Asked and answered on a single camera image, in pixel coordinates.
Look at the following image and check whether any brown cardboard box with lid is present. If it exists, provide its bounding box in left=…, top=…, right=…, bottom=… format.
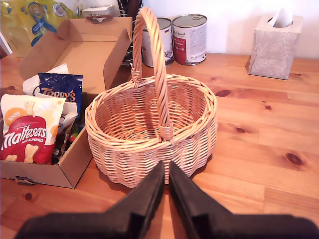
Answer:
left=0, top=16, right=133, bottom=189

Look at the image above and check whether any red white Maltesers bag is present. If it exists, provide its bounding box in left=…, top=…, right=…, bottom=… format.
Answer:
left=0, top=94, right=67, bottom=165

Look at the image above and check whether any woven wicker basket with handle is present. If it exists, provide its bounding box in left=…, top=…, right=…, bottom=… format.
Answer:
left=84, top=6, right=219, bottom=189

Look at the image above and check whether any blue Terry's chocolate orange bag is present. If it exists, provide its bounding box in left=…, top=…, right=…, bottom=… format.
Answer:
left=37, top=72, right=83, bottom=118

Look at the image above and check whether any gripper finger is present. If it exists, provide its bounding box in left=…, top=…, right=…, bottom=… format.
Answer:
left=106, top=160, right=165, bottom=239
left=168, top=160, right=234, bottom=239

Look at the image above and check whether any metal wire utensil holder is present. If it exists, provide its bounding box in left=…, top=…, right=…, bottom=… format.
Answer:
left=121, top=41, right=143, bottom=66

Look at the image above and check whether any tin can with flag mark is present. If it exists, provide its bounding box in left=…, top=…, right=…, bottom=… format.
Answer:
left=141, top=17, right=174, bottom=68

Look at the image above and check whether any yellow kitchen towel pack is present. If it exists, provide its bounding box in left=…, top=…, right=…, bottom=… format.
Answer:
left=0, top=0, right=83, bottom=59

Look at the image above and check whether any small white carton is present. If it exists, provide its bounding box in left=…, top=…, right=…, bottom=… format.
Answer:
left=81, top=4, right=118, bottom=19

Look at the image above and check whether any tin can with red label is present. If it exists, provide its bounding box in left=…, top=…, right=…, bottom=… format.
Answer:
left=171, top=14, right=208, bottom=66

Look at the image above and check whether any grey patterned tissue box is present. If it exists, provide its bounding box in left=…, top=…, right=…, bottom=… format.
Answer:
left=248, top=7, right=304, bottom=81

